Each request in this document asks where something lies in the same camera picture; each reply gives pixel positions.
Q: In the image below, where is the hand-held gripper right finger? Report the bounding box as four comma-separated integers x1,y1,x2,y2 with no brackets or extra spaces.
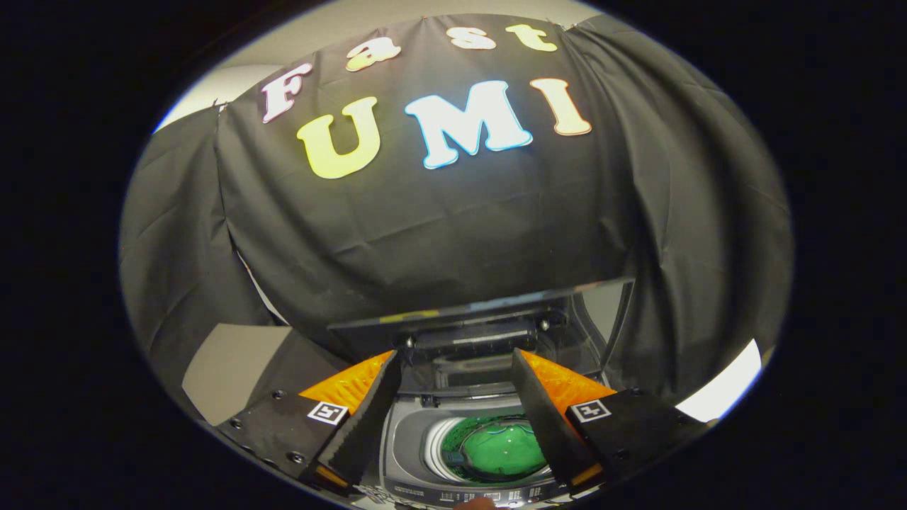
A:
511,348,711,495

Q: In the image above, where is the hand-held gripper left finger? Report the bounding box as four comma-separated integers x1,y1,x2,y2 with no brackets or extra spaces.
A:
215,350,402,492

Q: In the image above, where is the green polo shirt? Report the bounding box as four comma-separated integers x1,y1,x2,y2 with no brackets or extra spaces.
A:
441,416,551,483

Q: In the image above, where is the dark cabinet with beige door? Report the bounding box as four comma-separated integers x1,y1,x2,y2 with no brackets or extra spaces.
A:
182,324,349,427

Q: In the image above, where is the black backdrop cloth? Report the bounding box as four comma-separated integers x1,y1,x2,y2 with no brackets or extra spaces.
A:
119,14,794,412

